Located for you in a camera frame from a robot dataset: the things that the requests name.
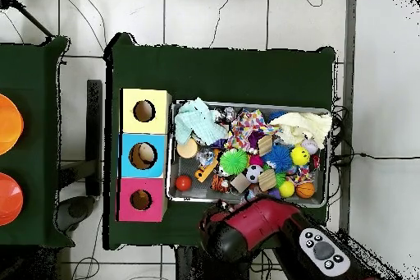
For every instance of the shallow clear mesh bin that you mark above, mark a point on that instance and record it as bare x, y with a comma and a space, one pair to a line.
172, 188

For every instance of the black stand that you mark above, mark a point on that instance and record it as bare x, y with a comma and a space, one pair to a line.
94, 129

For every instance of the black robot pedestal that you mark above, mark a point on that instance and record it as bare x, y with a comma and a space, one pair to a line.
187, 267

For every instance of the large yellow ball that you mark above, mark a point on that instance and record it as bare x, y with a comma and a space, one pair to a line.
300, 155

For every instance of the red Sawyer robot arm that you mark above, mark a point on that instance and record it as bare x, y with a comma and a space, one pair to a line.
269, 224

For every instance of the orange striped tiger plush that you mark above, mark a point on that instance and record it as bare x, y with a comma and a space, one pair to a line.
220, 183

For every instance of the toy hamburger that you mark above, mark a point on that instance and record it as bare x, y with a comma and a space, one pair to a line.
186, 150

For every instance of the colourful polka dot cloth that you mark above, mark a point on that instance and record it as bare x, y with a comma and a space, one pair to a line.
249, 129

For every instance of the blue spiky ball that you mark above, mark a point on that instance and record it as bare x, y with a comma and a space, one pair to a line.
279, 158

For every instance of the orange flat plastic toy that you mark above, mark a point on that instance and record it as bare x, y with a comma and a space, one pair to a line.
205, 171

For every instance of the red ball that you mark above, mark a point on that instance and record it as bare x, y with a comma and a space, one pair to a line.
183, 183

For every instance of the green furry monster toy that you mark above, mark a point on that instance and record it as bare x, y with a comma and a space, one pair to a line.
234, 162

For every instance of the dark green table cloth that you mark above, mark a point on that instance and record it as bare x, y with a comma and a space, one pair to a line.
216, 73
36, 96

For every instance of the orange toy basketball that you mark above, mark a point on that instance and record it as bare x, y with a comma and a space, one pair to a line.
304, 190

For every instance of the wooden box with three holes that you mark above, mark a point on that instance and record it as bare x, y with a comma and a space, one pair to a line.
146, 134

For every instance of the mint green cloth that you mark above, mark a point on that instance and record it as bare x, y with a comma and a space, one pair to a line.
197, 122

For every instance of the cream yellow cloth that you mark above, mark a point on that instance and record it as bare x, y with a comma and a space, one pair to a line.
305, 125

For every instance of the orange bowl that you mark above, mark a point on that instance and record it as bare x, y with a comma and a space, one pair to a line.
8, 199
8, 124

